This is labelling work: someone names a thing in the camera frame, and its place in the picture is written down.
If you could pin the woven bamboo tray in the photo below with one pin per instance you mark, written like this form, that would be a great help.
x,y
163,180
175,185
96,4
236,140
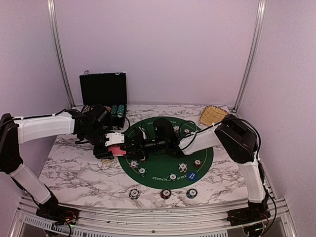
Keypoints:
x,y
212,114

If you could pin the teal chip stack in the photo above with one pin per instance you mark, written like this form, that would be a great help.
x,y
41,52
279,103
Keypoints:
x,y
191,193

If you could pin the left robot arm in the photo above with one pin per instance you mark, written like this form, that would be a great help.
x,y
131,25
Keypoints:
x,y
25,143

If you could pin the blue small blind button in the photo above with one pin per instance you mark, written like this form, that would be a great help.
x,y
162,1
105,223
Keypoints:
x,y
192,176

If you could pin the round green poker mat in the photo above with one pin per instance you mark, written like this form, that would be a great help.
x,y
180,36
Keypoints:
x,y
159,164

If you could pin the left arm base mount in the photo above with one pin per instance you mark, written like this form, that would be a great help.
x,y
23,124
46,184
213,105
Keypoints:
x,y
66,214

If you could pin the black poker chip case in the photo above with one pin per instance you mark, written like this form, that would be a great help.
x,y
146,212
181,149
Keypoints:
x,y
106,89

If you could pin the blue gold card box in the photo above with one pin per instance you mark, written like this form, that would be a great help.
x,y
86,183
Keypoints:
x,y
106,161

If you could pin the white chips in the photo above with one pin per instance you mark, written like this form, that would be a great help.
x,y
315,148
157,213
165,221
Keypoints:
x,y
182,167
134,164
176,129

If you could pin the right aluminium frame post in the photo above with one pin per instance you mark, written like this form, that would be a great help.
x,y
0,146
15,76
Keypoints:
x,y
252,53

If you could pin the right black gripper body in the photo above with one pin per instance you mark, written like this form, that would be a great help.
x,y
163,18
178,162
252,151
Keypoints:
x,y
144,147

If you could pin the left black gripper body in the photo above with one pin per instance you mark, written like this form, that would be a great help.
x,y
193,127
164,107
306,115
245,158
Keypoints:
x,y
99,153

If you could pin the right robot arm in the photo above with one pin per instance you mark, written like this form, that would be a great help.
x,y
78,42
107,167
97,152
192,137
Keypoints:
x,y
168,153

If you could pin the teal chips row in case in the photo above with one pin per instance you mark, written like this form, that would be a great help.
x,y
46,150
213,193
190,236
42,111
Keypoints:
x,y
120,111

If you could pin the red black chip stack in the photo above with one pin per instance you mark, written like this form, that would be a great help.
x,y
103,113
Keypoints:
x,y
165,194

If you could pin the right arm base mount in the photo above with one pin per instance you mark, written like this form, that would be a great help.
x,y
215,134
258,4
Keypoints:
x,y
246,215

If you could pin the red playing card deck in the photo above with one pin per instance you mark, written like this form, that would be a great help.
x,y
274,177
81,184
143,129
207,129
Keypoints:
x,y
116,151

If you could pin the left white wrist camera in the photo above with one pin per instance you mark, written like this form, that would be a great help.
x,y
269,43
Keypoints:
x,y
114,138

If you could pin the green chips row in case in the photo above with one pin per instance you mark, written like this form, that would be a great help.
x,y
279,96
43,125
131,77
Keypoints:
x,y
114,111

